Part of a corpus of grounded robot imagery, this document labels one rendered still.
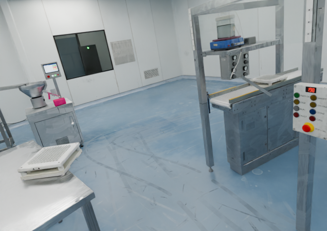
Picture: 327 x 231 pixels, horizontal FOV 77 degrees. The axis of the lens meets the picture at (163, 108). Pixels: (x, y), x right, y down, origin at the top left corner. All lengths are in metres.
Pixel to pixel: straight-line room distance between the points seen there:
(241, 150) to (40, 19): 5.53
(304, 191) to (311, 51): 0.83
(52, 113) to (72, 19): 3.52
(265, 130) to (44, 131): 2.92
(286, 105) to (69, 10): 5.55
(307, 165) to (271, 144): 1.05
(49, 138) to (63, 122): 0.30
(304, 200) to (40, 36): 6.00
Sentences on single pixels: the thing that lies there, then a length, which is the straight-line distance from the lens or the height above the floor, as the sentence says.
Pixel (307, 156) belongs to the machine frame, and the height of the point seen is 0.66.
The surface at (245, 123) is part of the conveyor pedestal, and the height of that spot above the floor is 0.55.
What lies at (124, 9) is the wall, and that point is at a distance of 6.96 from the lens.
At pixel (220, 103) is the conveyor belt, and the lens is 1.93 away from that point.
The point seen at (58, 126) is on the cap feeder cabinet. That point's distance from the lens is 3.50.
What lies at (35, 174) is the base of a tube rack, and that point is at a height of 0.84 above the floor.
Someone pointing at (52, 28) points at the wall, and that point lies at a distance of 6.31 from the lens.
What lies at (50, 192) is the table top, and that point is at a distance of 1.19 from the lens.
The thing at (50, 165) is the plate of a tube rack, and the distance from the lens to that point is 1.28.
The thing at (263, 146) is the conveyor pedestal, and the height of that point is 0.21.
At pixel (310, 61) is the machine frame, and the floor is 1.19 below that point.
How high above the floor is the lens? 1.40
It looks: 18 degrees down
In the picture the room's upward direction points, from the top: 10 degrees counter-clockwise
